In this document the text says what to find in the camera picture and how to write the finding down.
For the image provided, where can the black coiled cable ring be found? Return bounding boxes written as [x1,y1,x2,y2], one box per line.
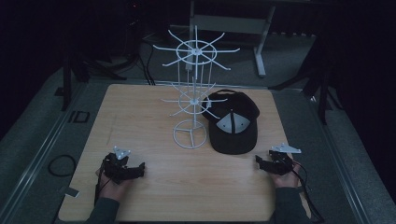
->
[47,154,78,178]

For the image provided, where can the black baseball cap grey panel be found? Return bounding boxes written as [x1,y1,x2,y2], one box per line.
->
[201,89,261,156]

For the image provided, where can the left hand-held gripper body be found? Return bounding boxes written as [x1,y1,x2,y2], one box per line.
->
[101,146,138,185]

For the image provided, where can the person's left hand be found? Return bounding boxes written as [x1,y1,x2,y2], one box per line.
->
[96,169,134,203]

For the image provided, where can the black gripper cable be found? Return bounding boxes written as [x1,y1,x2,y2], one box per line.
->
[291,160,325,224]
[93,174,108,207]

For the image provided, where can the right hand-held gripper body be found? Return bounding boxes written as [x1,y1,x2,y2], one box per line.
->
[266,142,303,176]

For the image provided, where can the white wire display rack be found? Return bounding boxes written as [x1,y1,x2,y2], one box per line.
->
[152,25,241,150]

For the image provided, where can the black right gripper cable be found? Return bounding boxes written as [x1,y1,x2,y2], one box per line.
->
[291,160,325,224]

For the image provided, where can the person's right hand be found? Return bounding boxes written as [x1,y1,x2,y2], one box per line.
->
[268,163,303,189]

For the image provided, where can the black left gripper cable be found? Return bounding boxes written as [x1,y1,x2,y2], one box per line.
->
[93,174,108,207]

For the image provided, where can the grey tape piece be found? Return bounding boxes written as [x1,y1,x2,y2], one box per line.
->
[64,186,81,199]

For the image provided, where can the black metal stand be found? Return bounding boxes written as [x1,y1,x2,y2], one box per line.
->
[54,43,128,112]
[268,35,345,126]

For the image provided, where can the grey metal desk frame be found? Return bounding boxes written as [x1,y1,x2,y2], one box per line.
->
[185,0,277,78]

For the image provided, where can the black floor cables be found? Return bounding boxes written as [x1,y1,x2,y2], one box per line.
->
[134,36,157,87]

